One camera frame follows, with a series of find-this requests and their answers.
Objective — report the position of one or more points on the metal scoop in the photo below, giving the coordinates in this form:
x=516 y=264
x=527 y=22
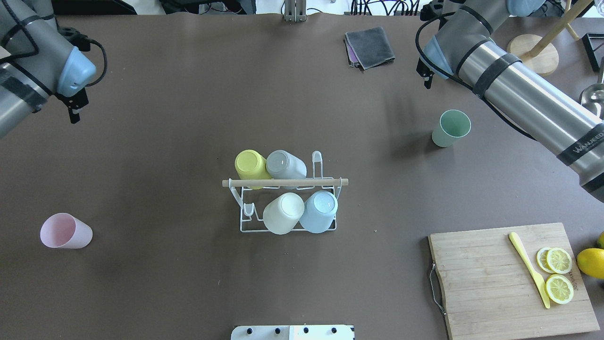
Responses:
x=592 y=98

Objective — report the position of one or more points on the wooden mug tree stand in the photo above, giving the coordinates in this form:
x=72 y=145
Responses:
x=537 y=52

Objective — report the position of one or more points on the grey folded cloth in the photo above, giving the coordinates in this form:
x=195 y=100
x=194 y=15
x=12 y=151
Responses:
x=368 y=48

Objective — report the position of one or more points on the lemon slice lower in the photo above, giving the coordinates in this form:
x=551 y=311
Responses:
x=559 y=289

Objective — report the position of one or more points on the cream plastic cup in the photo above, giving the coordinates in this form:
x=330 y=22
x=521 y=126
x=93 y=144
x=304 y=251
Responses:
x=283 y=213

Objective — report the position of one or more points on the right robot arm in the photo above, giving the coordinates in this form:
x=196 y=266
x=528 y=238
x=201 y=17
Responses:
x=462 y=50

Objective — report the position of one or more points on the yellow plastic knife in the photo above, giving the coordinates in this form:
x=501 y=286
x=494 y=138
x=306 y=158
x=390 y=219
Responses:
x=536 y=277

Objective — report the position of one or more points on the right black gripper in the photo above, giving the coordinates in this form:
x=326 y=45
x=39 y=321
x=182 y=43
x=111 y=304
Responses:
x=425 y=76

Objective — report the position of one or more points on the green plastic cup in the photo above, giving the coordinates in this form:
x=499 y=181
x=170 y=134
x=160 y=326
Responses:
x=452 y=125

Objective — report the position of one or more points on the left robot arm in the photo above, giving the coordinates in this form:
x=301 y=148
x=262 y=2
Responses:
x=41 y=62

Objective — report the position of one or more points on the yellow plastic cup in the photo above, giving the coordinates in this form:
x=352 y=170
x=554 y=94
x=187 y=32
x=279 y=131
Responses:
x=250 y=165

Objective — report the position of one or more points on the grey plastic cup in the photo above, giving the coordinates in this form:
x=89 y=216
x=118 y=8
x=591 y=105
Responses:
x=282 y=165

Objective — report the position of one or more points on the whole yellow lemon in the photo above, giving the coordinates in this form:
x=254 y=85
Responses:
x=591 y=262

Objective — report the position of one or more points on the light blue plastic cup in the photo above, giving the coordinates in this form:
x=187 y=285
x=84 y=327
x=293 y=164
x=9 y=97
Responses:
x=319 y=213

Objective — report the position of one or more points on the white wire cup holder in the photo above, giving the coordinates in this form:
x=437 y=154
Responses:
x=277 y=194

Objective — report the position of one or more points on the wooden cutting board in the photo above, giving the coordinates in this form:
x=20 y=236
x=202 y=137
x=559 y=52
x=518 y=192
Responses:
x=488 y=293

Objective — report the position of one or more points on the lemon slice upper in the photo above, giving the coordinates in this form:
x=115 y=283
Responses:
x=554 y=260

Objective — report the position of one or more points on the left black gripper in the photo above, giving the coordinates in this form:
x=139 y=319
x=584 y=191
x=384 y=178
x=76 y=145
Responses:
x=74 y=109

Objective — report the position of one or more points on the lemon slice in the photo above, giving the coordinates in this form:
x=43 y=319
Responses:
x=554 y=260
x=559 y=289

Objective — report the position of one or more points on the pink plastic cup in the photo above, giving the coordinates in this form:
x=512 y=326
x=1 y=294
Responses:
x=63 y=231

